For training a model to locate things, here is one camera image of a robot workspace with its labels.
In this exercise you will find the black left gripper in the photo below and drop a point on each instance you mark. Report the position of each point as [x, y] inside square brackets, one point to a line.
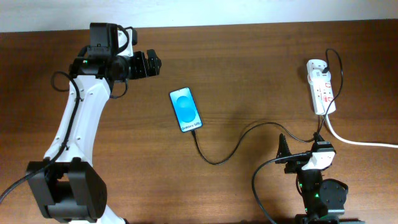
[141, 70]

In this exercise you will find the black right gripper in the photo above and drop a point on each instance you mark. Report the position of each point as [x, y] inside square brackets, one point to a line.
[294, 165]

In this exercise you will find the blue Galaxy smartphone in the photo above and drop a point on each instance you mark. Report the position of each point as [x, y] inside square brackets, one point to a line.
[185, 110]

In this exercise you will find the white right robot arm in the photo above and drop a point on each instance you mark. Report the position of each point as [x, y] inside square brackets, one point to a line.
[323, 199]

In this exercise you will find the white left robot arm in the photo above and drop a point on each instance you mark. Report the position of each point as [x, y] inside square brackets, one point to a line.
[64, 184]

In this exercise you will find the white USB charger adapter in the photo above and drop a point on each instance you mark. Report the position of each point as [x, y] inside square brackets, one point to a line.
[318, 75]

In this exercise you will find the white power strip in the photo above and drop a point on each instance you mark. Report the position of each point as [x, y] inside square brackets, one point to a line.
[322, 93]

